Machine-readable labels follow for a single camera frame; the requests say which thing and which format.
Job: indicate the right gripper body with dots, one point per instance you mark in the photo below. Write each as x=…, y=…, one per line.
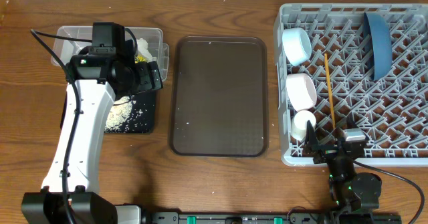
x=325, y=154

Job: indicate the rice food scraps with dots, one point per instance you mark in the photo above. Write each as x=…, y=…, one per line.
x=125, y=116

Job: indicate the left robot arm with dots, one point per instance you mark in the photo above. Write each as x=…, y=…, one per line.
x=114, y=62

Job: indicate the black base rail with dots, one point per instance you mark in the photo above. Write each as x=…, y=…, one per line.
x=297, y=215

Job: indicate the pink white bowl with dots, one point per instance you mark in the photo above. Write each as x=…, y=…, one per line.
x=301, y=91

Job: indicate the yellow snack wrapper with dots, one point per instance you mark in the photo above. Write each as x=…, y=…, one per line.
x=139, y=58

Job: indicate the black plastic tray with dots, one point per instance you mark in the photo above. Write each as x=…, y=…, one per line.
x=146, y=102

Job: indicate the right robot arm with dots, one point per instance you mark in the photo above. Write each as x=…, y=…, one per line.
x=356, y=194

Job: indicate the white napkin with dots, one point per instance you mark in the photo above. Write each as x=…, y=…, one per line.
x=142, y=49

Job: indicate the light blue bowl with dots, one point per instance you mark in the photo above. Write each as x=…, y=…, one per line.
x=297, y=46

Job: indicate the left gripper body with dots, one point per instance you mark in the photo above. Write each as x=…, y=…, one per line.
x=146, y=81

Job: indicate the dark blue plate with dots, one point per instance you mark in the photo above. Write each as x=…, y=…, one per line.
x=376, y=27

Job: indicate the white paper cup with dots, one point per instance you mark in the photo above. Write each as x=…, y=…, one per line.
x=299, y=124

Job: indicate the brown serving tray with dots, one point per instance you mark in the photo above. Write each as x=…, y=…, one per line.
x=220, y=103

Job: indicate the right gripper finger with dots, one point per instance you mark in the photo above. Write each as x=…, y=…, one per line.
x=311, y=140
x=350, y=125

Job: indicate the grey dishwasher rack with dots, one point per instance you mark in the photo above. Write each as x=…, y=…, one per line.
x=391, y=111

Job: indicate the clear plastic bin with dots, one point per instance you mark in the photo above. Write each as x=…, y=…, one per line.
x=65, y=49

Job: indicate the wooden chopstick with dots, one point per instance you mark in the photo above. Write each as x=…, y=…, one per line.
x=330, y=97

